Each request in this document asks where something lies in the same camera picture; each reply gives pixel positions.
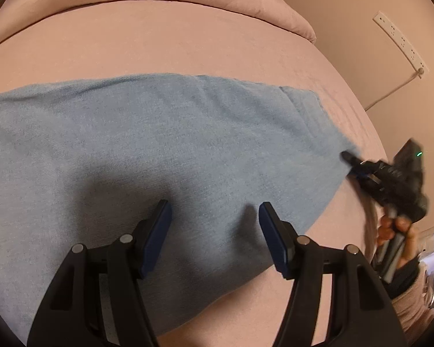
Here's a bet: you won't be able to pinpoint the white power strip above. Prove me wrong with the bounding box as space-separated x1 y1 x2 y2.
373 11 429 78

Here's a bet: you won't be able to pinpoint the light blue denim pants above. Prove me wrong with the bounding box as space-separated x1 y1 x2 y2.
0 74 355 340

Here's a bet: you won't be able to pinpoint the pink sleeve right forearm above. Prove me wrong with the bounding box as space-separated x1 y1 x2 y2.
383 257 434 344

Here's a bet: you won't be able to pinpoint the person right hand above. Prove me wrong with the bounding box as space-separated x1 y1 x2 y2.
376 215 418 269

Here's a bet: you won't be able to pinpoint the white power cable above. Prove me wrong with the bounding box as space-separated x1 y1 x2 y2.
364 67 425 112

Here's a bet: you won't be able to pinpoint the pink bed sheet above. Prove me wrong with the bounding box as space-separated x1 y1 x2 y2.
0 0 384 346

